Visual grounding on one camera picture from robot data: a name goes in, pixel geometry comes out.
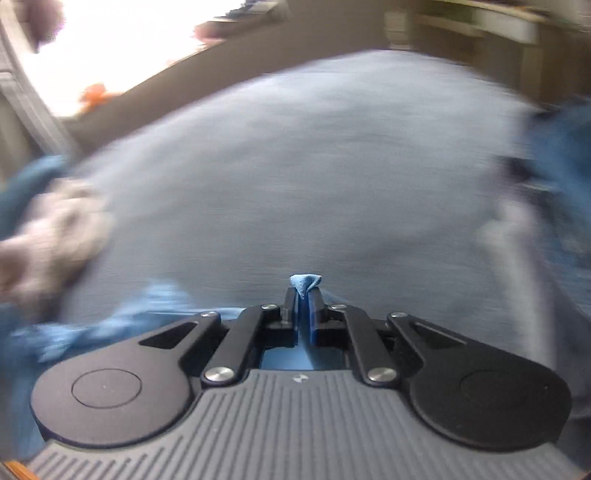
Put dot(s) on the grey curtain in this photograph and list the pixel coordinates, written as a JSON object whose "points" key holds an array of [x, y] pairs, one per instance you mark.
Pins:
{"points": [[27, 106]]}

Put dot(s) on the dark teal pillow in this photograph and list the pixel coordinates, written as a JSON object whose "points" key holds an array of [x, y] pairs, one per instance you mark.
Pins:
{"points": [[27, 177]]}

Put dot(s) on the light blue shirt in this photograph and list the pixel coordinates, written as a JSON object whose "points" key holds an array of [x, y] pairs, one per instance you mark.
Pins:
{"points": [[304, 281]]}

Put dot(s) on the wooden desk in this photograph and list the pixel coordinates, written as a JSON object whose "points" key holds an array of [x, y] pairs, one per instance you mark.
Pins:
{"points": [[508, 27]]}

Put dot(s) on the pink blurry object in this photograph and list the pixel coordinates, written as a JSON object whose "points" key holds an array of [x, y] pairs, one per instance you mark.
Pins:
{"points": [[212, 32]]}

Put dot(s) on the orange object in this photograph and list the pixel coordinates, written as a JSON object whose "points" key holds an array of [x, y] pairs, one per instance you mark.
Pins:
{"points": [[94, 98]]}

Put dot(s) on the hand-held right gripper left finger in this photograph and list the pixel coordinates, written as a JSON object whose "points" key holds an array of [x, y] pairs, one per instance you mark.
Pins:
{"points": [[292, 323]]}

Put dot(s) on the bright window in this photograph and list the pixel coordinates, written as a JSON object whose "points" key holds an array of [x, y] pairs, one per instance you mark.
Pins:
{"points": [[129, 41]]}

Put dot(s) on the grey knitted sweater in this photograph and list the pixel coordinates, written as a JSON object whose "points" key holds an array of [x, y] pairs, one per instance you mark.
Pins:
{"points": [[51, 240]]}

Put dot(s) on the cream bed post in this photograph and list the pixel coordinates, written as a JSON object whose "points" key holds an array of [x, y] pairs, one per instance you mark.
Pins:
{"points": [[398, 30]]}

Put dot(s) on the dark hanging cloth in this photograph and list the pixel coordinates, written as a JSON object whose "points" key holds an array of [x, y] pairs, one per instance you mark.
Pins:
{"points": [[44, 23]]}

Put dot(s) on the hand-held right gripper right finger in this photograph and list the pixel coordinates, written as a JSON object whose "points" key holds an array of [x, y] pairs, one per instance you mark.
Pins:
{"points": [[313, 323]]}

